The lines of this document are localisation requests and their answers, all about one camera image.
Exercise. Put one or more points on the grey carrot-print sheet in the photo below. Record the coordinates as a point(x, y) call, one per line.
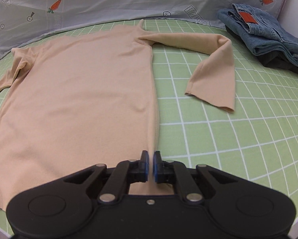
point(25, 21)

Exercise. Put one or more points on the beige long-sleeve shirt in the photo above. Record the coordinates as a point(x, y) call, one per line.
point(39, 76)

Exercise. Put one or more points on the folded black garment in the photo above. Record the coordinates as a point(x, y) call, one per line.
point(270, 53)

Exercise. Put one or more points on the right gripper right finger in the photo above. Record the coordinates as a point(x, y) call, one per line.
point(177, 175)

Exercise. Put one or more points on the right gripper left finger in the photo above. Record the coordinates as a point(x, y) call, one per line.
point(119, 179)

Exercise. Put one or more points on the folded blue jeans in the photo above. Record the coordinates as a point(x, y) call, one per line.
point(260, 23)

